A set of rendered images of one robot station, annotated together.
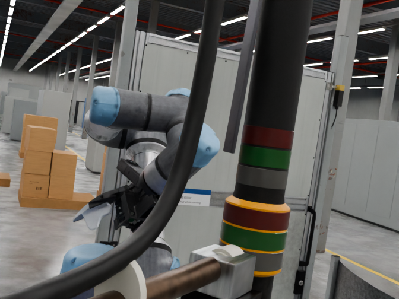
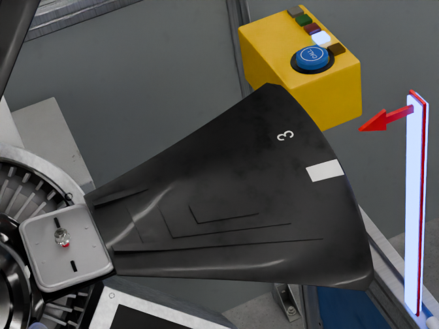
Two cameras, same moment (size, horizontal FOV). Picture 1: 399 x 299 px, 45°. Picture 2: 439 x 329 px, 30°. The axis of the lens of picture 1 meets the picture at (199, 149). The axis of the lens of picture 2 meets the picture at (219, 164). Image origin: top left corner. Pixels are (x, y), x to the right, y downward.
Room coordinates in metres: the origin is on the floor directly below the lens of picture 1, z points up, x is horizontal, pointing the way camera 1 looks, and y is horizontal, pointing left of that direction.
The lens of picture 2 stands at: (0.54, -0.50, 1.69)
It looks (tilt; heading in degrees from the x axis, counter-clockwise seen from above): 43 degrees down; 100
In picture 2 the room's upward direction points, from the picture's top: 12 degrees counter-clockwise
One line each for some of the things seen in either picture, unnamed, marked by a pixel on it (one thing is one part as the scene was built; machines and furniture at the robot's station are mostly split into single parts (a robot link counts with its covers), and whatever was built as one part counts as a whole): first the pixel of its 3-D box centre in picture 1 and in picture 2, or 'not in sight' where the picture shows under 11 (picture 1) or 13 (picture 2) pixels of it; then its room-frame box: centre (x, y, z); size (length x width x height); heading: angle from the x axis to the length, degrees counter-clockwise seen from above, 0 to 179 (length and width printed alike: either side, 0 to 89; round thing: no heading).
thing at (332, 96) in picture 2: not in sight; (299, 74); (0.52, 0.38, 1.02); 0.16 x 0.10 x 0.11; 115
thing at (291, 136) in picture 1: (267, 136); not in sight; (0.31, -0.04, 1.63); 0.03 x 0.03 x 0.01
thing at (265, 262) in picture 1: (250, 252); not in sight; (0.31, -0.04, 1.55); 0.04 x 0.04 x 0.01
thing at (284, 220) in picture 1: (256, 213); not in sight; (0.31, -0.04, 1.58); 0.04 x 0.04 x 0.01
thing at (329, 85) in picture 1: (332, 105); not in sight; (2.55, -0.67, 1.82); 0.09 x 0.04 x 0.23; 115
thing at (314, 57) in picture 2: not in sight; (312, 58); (0.54, 0.33, 1.08); 0.04 x 0.04 x 0.02
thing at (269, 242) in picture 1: (253, 232); not in sight; (0.31, -0.04, 1.56); 0.04 x 0.04 x 0.01
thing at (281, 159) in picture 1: (264, 156); not in sight; (0.31, -0.04, 1.61); 0.03 x 0.03 x 0.01
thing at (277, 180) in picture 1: (261, 175); not in sight; (0.31, -0.04, 1.60); 0.03 x 0.03 x 0.01
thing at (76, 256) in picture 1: (90, 276); not in sight; (1.06, 0.20, 1.26); 0.13 x 0.12 x 0.14; 107
